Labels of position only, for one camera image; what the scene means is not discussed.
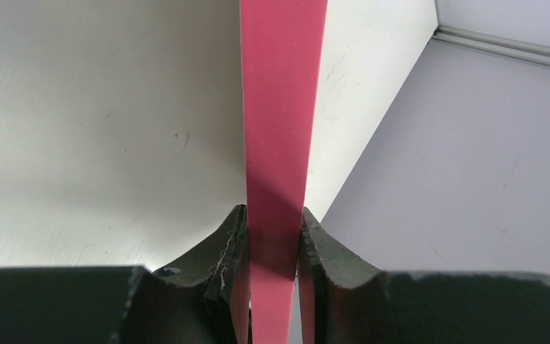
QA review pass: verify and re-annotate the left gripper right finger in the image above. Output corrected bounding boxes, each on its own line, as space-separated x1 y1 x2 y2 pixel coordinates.
298 209 550 343

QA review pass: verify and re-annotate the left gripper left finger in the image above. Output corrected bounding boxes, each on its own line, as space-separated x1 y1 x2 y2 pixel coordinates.
0 205 250 343

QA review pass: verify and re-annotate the pink picture frame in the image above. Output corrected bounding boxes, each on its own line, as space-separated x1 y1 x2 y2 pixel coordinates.
240 1 327 343

